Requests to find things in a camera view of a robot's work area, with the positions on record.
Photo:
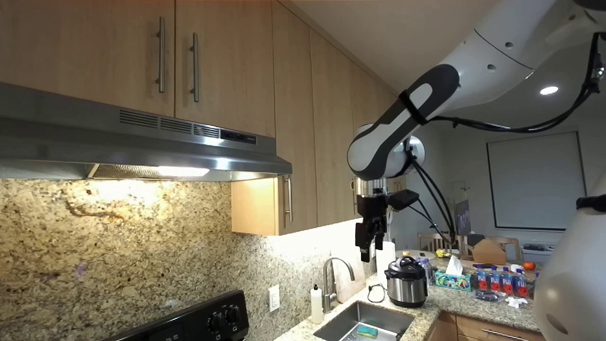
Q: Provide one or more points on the white wall socket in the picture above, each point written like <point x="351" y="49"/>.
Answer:
<point x="274" y="298"/>

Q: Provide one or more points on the colourful tissue box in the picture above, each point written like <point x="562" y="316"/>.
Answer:
<point x="452" y="280"/>

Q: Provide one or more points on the white projector screen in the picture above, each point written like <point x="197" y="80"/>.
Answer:
<point x="537" y="180"/>

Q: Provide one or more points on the silver tap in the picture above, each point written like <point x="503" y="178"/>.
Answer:
<point x="329" y="284"/>

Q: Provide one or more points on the crumpled white tissue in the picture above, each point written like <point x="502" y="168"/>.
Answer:
<point x="516" y="301"/>

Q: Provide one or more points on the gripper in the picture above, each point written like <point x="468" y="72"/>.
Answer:
<point x="370" y="206"/>

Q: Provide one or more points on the wooden wall cabinets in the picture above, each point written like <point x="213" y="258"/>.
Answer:
<point x="236" y="57"/>

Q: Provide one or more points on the wooden cabinet door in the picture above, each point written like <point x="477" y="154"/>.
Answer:
<point x="331" y="142"/>
<point x="371" y="104"/>
<point x="296" y="118"/>
<point x="232" y="66"/>
<point x="85" y="47"/>

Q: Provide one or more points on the wooden drawer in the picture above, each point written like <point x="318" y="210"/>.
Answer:
<point x="473" y="327"/>

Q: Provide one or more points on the steel and black pressure cooker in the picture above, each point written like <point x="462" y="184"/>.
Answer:
<point x="406" y="284"/>

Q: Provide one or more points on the white soap bottle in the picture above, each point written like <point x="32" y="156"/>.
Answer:
<point x="316" y="308"/>

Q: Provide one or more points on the green and yellow sponge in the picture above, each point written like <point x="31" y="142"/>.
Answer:
<point x="367" y="331"/>

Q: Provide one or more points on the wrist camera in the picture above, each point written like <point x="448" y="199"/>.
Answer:
<point x="403" y="199"/>

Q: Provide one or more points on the row of wooden chairs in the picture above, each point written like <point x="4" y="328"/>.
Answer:
<point x="428" y="241"/>

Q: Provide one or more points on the row of water bottles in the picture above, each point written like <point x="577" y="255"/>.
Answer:
<point x="502" y="282"/>

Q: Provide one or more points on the stainless steel stove hood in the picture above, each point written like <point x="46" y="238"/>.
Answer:
<point x="142" y="142"/>

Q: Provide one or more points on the round ceiling light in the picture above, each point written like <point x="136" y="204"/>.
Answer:
<point x="549" y="90"/>

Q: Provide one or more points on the stove hood light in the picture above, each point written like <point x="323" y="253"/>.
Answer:
<point x="183" y="171"/>

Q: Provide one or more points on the brown cardboard box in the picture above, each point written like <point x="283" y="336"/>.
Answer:
<point x="489" y="253"/>

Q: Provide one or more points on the orange fruit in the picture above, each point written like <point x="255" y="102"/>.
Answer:
<point x="529" y="266"/>

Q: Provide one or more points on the clear plastic bottle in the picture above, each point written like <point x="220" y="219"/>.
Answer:
<point x="426" y="271"/>

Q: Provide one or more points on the white printer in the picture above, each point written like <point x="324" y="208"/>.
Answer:
<point x="537" y="252"/>

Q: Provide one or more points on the black stove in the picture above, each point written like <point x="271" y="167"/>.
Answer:
<point x="189" y="322"/>

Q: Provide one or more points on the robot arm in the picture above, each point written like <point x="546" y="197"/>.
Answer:
<point x="497" y="52"/>

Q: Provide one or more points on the white paper towel roll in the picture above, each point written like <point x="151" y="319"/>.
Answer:
<point x="387" y="260"/>

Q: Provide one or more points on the wooden cutting board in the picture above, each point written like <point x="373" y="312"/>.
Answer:
<point x="348" y="284"/>

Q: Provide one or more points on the stainless steel sink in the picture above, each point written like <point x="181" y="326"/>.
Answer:
<point x="369" y="322"/>

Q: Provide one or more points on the black stove knob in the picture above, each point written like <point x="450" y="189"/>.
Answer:
<point x="216" y="322"/>
<point x="232" y="314"/>

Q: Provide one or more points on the clear plastic wrapper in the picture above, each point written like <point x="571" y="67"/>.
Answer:
<point x="490" y="296"/>

